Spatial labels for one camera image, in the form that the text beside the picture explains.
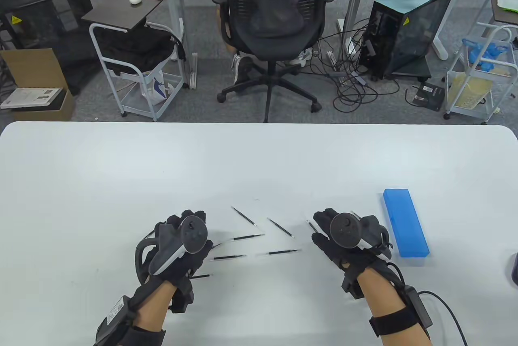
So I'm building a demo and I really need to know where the yellow basket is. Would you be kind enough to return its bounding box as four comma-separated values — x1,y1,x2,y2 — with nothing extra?
447,72,495,110

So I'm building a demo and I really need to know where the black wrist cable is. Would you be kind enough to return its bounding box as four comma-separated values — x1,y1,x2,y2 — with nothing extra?
419,290,470,346

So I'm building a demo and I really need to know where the brown cardboard box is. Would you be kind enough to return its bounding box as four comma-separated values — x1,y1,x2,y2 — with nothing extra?
0,48,76,122

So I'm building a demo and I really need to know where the flat black package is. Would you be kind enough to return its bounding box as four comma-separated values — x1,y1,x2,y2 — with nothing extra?
406,81,446,112

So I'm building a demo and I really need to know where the person's left hand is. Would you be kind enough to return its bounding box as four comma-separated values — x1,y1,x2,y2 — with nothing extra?
142,209,215,315

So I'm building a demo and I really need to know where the person's left forearm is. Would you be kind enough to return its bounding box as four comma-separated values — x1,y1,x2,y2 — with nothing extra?
121,280,179,346

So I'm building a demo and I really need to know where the black bag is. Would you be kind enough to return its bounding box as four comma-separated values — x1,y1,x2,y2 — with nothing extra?
97,25,187,76

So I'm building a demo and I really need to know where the black mesh office chair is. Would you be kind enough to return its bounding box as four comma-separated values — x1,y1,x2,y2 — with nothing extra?
211,0,336,123

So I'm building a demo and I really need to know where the black wrist module with strap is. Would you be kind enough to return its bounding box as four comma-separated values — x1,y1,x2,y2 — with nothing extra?
368,285,433,337

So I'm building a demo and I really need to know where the dark brown side table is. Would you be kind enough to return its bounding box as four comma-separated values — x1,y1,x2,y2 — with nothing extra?
488,0,518,26
81,0,173,32

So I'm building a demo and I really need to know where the single black pen refill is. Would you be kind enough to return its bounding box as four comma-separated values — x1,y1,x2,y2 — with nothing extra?
267,218,295,238

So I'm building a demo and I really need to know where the black glass-sided computer tower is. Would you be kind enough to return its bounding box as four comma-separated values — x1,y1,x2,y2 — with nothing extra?
358,0,456,81

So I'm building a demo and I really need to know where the white desk leg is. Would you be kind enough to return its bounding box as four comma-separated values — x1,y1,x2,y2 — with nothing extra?
160,0,200,90
337,0,385,57
430,0,467,61

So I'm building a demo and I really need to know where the person's right forearm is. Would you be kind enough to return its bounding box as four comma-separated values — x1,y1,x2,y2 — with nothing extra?
358,271,429,346

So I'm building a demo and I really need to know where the group of black pen refills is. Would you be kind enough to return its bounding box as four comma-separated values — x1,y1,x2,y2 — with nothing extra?
142,206,361,280

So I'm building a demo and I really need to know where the blue stationery box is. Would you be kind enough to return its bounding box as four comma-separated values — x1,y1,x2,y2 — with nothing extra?
383,189,430,258

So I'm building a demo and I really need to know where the flat white box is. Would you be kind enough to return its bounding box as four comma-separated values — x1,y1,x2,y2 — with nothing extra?
0,87,64,110

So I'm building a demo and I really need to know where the black computer case yellow sticker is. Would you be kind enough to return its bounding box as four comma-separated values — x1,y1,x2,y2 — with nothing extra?
0,0,102,96

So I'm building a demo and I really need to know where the black wrist module white label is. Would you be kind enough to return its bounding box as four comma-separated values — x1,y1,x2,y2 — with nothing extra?
95,295,140,346

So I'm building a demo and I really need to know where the person's right hand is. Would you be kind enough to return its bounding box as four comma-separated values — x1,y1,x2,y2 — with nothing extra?
312,208,401,300

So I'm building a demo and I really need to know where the bundle of black cables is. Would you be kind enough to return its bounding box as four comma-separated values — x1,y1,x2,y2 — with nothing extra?
314,18,401,114

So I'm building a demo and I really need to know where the white metal trolley cart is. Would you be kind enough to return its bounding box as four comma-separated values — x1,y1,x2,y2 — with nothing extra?
443,22,518,125
89,23,191,122

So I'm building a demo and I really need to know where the white plastic bag blue print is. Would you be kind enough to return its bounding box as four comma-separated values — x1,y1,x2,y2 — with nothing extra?
142,69,175,104

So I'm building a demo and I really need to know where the grey tracking controller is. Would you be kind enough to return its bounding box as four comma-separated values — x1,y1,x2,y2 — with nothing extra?
136,217,209,285
330,212,393,261

